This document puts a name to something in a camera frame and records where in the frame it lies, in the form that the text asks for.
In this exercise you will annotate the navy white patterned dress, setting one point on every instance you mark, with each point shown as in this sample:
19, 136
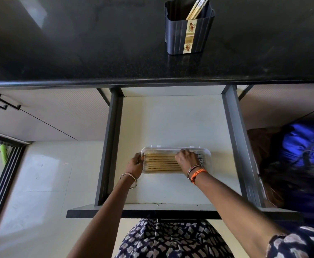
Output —
173, 239

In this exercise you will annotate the person's left fingers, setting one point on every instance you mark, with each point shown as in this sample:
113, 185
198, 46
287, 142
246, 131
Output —
138, 157

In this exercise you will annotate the clear plastic chopstick box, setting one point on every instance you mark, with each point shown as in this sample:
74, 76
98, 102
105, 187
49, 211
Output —
208, 158

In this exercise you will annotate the row of wooden chopsticks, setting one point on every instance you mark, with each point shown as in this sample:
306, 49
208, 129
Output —
159, 162

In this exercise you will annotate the blue cloth bag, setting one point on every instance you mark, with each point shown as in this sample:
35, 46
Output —
302, 142

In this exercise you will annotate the person's left forearm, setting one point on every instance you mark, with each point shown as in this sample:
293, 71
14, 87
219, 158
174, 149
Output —
106, 220

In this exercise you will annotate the black sliding door frame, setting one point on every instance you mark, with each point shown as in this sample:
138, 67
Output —
9, 169

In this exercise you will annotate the person's left hand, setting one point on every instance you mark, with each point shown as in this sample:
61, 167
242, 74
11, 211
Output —
134, 166

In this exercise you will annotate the dark beaded bangle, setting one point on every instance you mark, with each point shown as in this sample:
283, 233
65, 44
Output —
192, 169

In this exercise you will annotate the white drawer with grey sides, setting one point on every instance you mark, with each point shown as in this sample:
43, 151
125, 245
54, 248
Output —
173, 126

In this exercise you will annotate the green plastic object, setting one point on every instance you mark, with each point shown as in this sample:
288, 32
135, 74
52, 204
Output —
3, 154

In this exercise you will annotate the person's right forearm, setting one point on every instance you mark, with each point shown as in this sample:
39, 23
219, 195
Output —
232, 204

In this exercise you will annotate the person's right hand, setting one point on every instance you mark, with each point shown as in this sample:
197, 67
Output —
188, 161

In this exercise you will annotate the patterned wooden chopstick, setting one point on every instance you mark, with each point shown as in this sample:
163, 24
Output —
193, 9
201, 6

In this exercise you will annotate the dark blue chopstick holder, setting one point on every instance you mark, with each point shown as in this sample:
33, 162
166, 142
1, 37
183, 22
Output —
177, 32

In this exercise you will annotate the white cabinet door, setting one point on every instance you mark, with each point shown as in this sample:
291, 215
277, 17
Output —
280, 104
60, 112

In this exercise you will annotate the gold bangle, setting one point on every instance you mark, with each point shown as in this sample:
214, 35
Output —
131, 180

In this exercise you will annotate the person's right fingers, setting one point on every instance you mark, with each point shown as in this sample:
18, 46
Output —
182, 155

